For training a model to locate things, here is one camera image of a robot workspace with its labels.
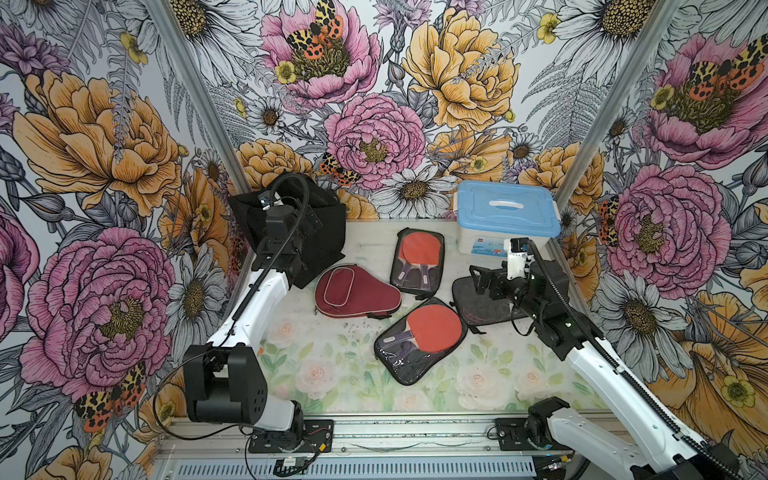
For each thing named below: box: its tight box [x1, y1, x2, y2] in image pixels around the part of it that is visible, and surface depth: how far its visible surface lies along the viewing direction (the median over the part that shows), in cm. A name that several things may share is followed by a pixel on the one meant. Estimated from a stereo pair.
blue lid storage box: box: [453, 181, 562, 258], surface depth 105 cm
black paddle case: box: [452, 274, 528, 326], surface depth 96 cm
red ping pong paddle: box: [390, 227, 445, 300], surface depth 110 cm
